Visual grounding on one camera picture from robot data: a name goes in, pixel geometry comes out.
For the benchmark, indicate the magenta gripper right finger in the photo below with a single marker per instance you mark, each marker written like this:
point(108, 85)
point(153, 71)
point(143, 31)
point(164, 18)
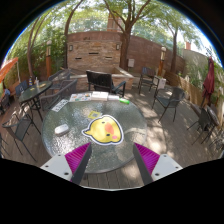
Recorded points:
point(146, 160)

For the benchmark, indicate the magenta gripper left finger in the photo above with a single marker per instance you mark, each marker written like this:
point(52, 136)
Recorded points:
point(78, 160)

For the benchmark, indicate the round glass patio table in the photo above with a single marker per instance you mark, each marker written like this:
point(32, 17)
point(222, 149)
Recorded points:
point(104, 157)

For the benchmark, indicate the yellow sticky note card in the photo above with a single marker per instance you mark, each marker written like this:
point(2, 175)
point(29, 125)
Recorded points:
point(94, 114)

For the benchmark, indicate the white keypad card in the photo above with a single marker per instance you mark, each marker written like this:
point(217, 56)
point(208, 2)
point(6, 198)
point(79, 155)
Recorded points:
point(60, 105)

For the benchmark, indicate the illustrated open booklet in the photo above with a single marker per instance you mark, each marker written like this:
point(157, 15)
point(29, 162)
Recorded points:
point(80, 97)

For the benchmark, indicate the green marker pen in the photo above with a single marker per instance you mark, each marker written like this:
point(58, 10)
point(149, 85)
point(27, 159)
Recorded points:
point(125, 101)

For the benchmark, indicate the black mesh chair left of table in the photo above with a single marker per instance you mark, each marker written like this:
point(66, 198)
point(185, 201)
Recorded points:
point(68, 87)

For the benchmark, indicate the black mesh chair left front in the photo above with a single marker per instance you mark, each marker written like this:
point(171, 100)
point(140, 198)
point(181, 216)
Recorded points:
point(18, 128)

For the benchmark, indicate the black mesh chair right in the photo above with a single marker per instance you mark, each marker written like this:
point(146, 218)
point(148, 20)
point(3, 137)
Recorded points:
point(176, 97)

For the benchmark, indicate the black chair far right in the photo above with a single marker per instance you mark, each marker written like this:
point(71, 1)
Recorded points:
point(207, 121)

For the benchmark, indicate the small round glass side table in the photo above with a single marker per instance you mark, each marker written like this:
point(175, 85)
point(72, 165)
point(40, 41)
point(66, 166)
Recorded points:
point(33, 93)

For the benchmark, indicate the black chair behind table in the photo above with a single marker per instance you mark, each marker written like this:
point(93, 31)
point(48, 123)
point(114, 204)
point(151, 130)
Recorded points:
point(103, 82)

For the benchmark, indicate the black chair far back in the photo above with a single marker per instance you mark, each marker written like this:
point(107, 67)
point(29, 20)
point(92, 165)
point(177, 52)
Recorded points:
point(146, 78)

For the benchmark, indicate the closed maroon patio umbrella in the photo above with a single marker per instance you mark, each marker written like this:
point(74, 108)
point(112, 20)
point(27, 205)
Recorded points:
point(209, 82)

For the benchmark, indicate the orange umbrella canopy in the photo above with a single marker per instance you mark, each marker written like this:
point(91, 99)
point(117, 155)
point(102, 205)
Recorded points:
point(6, 68)

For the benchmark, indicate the stone brick fountain wall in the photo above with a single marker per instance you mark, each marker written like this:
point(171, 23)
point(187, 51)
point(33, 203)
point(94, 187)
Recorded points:
point(97, 51)

